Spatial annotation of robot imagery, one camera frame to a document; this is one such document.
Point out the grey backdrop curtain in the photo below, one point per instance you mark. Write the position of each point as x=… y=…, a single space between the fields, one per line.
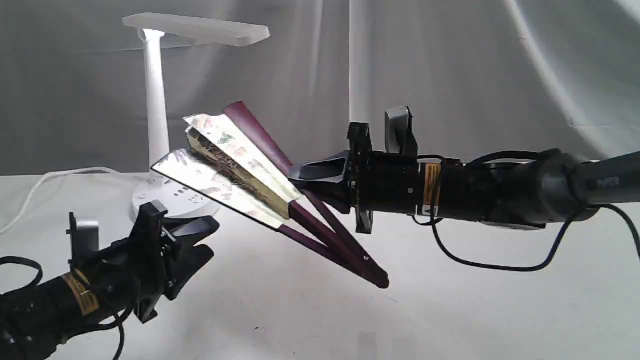
x=480 y=76

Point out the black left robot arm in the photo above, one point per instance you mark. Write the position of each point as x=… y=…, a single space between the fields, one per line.
x=40 y=316

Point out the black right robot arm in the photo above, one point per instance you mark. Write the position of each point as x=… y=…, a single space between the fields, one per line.
x=510 y=189

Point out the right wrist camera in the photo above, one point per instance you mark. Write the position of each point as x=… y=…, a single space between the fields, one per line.
x=399 y=136

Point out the white desk lamp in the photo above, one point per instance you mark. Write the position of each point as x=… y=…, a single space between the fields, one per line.
x=180 y=201

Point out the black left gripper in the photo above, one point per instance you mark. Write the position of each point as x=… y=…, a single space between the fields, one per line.
x=133 y=273

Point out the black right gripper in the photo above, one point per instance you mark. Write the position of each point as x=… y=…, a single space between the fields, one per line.
x=378 y=181

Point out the painted paper folding fan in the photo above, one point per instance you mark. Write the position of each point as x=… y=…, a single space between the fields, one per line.
x=231 y=159

